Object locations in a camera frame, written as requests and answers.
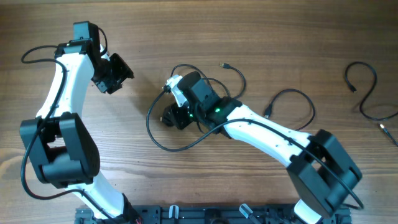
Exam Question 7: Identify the black cable bundle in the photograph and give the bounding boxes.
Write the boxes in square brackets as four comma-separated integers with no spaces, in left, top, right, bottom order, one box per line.
[169,62,317,131]

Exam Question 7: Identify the separated black usb cable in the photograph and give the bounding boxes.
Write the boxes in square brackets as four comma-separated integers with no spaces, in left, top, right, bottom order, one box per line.
[344,61,398,147]

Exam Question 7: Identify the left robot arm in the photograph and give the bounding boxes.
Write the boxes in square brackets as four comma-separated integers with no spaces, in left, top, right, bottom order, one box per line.
[20,21,142,223]

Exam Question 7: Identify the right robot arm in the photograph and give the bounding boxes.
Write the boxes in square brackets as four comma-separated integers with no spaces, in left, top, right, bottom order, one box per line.
[163,72,362,223]

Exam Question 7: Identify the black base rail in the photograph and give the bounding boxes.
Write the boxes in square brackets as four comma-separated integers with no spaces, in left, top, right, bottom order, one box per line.
[73,203,353,224]

